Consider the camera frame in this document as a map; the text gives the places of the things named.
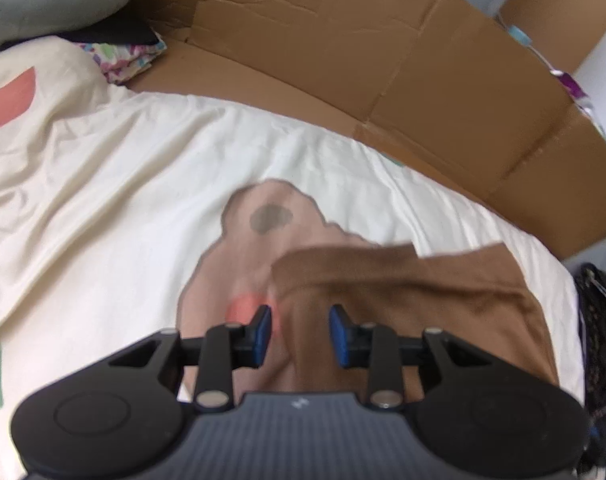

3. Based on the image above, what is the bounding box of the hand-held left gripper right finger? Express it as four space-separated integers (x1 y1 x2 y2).
329 304 498 410

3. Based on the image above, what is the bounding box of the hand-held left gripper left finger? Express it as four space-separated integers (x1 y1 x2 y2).
108 304 274 411

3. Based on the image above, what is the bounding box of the brown printed t-shirt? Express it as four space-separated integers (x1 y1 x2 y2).
269 242 561 401

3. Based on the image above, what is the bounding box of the bear print bed sheet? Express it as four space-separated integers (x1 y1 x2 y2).
0 35 586 480

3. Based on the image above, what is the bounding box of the black patterned bag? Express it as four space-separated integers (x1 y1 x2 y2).
575 262 606 480

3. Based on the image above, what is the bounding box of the flattened cardboard box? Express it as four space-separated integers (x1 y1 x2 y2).
128 0 606 261

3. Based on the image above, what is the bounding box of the floral patterned cloth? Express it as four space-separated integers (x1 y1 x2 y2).
80 39 168 86

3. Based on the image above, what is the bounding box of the black cloth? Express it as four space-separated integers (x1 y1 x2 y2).
58 10 160 47

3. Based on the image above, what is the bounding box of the grey neck pillow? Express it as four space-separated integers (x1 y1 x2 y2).
0 0 144 53

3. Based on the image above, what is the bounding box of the tall cardboard panel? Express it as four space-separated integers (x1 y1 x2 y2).
498 0 606 76

